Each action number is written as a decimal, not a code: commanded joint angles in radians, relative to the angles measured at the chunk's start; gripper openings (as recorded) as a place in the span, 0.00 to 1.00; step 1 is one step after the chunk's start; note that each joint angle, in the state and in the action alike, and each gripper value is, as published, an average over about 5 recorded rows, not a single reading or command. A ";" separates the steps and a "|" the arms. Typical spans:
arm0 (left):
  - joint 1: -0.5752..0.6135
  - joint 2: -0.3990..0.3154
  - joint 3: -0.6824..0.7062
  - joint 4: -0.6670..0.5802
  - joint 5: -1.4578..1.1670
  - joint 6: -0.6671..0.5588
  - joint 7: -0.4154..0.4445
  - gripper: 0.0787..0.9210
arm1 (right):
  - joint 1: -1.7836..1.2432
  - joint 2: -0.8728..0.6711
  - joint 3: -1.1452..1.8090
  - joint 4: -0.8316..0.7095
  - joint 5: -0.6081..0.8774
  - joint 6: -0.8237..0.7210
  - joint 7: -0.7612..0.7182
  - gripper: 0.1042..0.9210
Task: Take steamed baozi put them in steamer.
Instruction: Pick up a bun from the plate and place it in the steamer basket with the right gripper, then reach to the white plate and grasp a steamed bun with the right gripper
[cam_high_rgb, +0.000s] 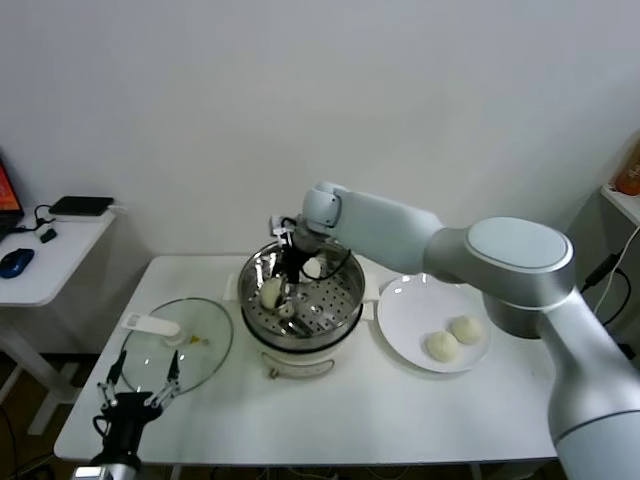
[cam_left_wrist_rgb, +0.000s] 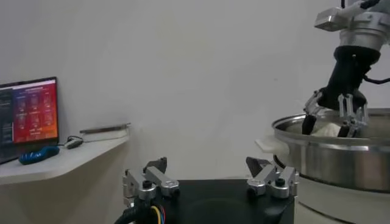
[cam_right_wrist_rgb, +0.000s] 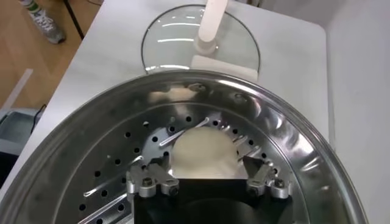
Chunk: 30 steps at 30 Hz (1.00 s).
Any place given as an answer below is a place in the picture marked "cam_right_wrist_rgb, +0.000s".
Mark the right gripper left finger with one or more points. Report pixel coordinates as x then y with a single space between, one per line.
152 182

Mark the black stand pole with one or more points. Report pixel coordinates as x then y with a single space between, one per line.
73 18

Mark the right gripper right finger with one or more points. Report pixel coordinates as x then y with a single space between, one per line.
265 182

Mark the stainless steel steamer basket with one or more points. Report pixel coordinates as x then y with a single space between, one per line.
91 128

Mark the white steamed baozi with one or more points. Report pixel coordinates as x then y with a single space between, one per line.
204 152

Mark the grey sneaker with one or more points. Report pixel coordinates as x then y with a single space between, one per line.
47 25

